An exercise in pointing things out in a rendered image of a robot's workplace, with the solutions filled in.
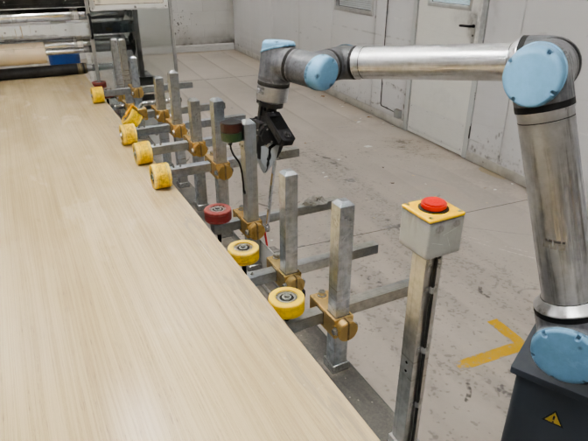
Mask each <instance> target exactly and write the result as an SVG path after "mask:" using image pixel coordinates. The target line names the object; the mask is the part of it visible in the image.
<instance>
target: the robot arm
mask: <svg viewBox="0 0 588 441"><path fill-rule="evenodd" d="M260 54H261V58H260V65H259V73H258V81H257V89H256V102H257V103H258V105H259V106H258V114H257V116H255V117H254V118H249V119H251V120H252V121H253V122H255V126H256V153H257V161H258V164H259V166H260V168H261V170H262V172H263V173H266V172H267V171H268V170H269V169H270V167H271V166H272V164H273V161H276V159H277V158H278V156H279V154H280V152H281V150H282V148H283V146H287V145H293V143H294V141H295V139H296V138H295V137H294V135H293V134H292V132H291V130H290V128H289V127H288V125H287V123H286V122H285V120H284V119H283V117H282V116H281V114H280V112H277V109H282V108H283V106H284V103H286V102H287V101H288V94H289V87H290V82H292V83H295V84H298V85H301V86H304V87H308V88H311V89H313V90H319V91H325V90H327V89H329V88H330V87H331V86H332V85H333V84H334V82H335V81H339V80H360V79H384V80H438V81H502V84H503V88H504V91H505V93H506V95H507V97H508V98H509V99H510V100H511V101H512V102H513V106H514V115H515V116H516V121H517V127H518V133H519V139H520V146H521V158H522V164H523V170H524V177H525V183H526V190H527V196H528V208H529V214H530V220H531V227H532V234H533V240H534V246H535V258H536V264H537V271H538V277H539V284H540V290H541V293H540V294H539V295H538V296H537V297H536V298H535V299H534V301H533V306H534V313H535V324H536V332H535V334H534V335H533V337H532V339H531V344H530V352H531V356H532V358H533V360H534V362H535V364H536V365H537V366H538V367H539V368H540V369H541V370H542V371H543V372H544V373H545V374H547V375H549V376H552V377H554V378H555V379H557V380H559V381H561V382H568V383H574V384H583V385H588V217H587V209H586V201H585V186H584V179H583V171H582V163H581V155H580V147H579V139H578V124H577V116H576V108H575V106H576V104H577V102H576V93H575V84H574V81H575V80H576V79H577V77H578V76H579V74H580V71H581V68H582V55H581V52H580V51H579V49H578V47H577V46H576V45H575V44H574V43H573V42H572V41H570V40H569V39H567V38H564V37H559V36H553V35H522V36H520V37H519V38H518V39H517V40H516V41H515V42H514V43H483V44H448V45H379V46H361V45H349V44H344V45H338V46H335V47H331V48H327V49H323V50H318V51H315V52H309V51H306V50H303V49H299V48H296V45H295V42H294V41H289V40H282V39H265V40H264V41H263V42H262V50H261V51H260ZM255 119H256V120H255ZM267 144H269V147H268V148H267V147H266V146H264V145H267Z"/></svg>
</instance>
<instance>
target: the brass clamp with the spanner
mask: <svg viewBox="0 0 588 441"><path fill-rule="evenodd" d="M233 217H238V218H239V219H240V220H241V229H239V230H240V231H241V232H242V233H243V234H244V235H245V236H246V237H247V238H251V239H253V240H259V239H261V238H262V237H263V236H264V234H265V228H264V226H263V221H262V220H261V219H260V218H259V220H255V221H251V222H247V221H246V220H245V219H244V216H243V211H240V210H239V208H236V209H233Z"/></svg>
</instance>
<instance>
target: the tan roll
mask: <svg viewBox="0 0 588 441"><path fill-rule="evenodd" d="M72 53H92V46H87V47H73V48H60V49H45V45H44V42H34V43H20V44H5V45H0V67H8V66H21V65H32V64H44V63H47V57H46V56H47V55H60V54H72Z"/></svg>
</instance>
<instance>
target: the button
mask: <svg viewBox="0 0 588 441"><path fill-rule="evenodd" d="M421 207H422V208H423V209H425V210H427V211H431V212H441V211H444V210H445V209H446V208H447V202H446V201H445V200H444V199H440V198H438V197H427V198H424V199H422V200H421Z"/></svg>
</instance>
